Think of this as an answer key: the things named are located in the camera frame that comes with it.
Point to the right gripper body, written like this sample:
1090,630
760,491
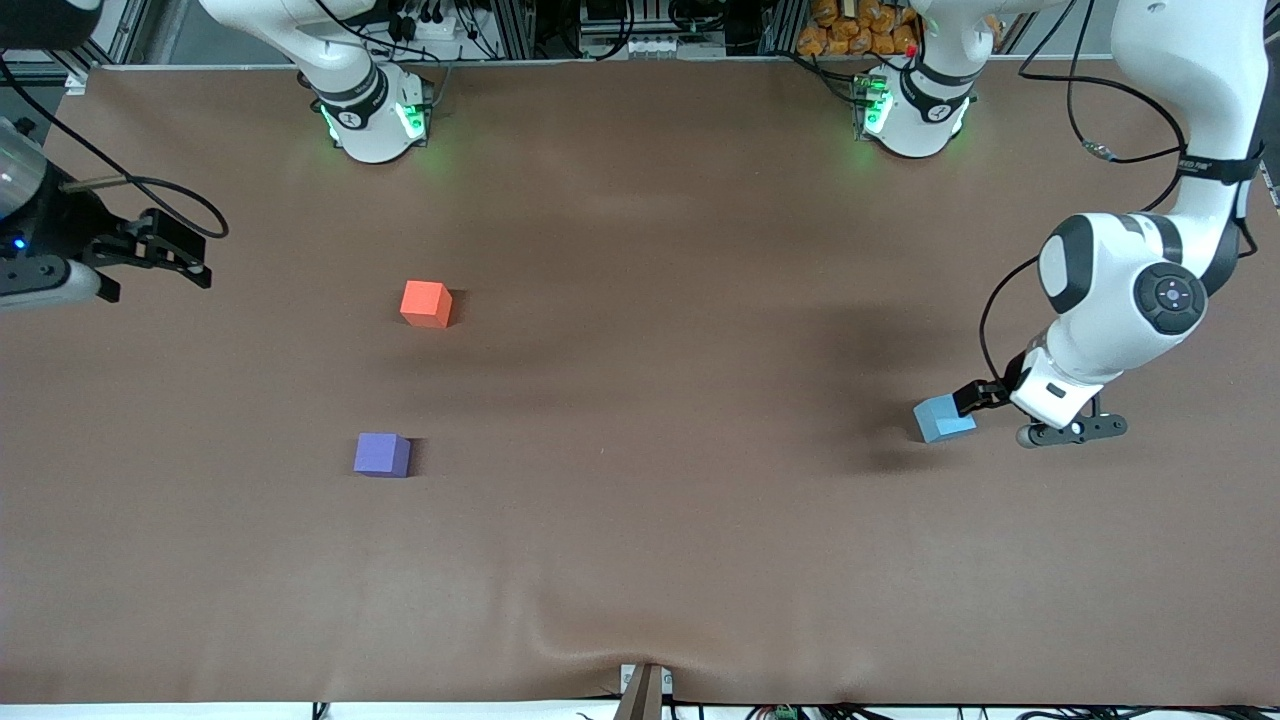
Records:
68,228

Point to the blue block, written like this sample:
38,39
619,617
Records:
938,420

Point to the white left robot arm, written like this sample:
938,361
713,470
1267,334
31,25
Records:
1100,290

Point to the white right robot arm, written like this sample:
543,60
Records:
370,120

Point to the orange block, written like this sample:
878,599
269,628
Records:
425,303

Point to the purple block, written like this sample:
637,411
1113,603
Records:
381,455

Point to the white connector block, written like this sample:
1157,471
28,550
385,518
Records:
655,47

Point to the green-lit control box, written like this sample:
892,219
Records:
868,105

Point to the white power strip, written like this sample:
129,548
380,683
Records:
435,25

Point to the brown table cover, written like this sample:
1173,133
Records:
640,540

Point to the small green connector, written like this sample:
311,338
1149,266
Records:
785,713

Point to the bag of oranges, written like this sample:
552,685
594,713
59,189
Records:
850,30

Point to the aluminium frame profile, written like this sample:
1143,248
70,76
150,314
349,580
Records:
130,30

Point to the brown clamp mount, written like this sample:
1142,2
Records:
643,692

